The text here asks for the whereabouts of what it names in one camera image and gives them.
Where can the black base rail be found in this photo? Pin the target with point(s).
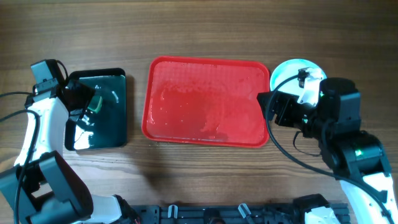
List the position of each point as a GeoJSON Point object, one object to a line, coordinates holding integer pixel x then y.
{"type": "Point", "coordinates": [268, 213]}

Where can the red plastic tray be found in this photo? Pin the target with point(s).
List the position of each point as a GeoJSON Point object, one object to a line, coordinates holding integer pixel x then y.
{"type": "Point", "coordinates": [205, 101]}

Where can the light blue plate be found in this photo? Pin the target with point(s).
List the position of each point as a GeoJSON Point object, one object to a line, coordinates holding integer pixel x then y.
{"type": "Point", "coordinates": [288, 69]}

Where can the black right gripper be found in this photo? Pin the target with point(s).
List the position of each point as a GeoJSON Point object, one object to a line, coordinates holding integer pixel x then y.
{"type": "Point", "coordinates": [279, 111]}

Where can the green yellow sponge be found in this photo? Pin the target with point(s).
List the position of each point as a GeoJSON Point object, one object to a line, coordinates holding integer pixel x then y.
{"type": "Point", "coordinates": [95, 104]}

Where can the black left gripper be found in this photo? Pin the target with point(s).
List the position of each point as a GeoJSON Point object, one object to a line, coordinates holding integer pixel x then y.
{"type": "Point", "coordinates": [84, 94]}

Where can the black water tray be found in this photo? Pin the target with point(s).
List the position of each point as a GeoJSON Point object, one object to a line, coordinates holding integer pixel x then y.
{"type": "Point", "coordinates": [108, 127]}

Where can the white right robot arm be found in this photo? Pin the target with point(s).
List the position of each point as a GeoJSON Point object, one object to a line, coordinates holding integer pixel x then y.
{"type": "Point", "coordinates": [355, 158]}

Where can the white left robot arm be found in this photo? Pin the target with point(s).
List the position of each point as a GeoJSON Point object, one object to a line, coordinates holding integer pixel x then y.
{"type": "Point", "coordinates": [41, 187]}

